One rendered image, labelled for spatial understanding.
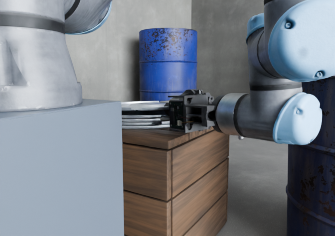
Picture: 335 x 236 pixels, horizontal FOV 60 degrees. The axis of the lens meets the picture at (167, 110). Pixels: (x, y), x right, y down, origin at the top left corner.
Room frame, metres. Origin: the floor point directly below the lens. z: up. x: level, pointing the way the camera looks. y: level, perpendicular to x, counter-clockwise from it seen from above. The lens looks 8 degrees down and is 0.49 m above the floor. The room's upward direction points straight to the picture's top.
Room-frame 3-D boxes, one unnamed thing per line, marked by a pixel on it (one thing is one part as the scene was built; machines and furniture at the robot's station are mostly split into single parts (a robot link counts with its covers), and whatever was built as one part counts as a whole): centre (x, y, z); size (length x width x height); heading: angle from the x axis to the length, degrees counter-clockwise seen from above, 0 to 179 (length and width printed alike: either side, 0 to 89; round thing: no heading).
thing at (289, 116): (0.44, -0.17, 0.42); 0.11 x 0.08 x 0.09; 37
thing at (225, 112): (0.51, -0.12, 0.41); 0.08 x 0.05 x 0.08; 127
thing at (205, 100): (0.57, -0.07, 0.41); 0.12 x 0.09 x 0.08; 37
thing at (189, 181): (0.84, 0.07, 0.18); 0.40 x 0.38 x 0.35; 59
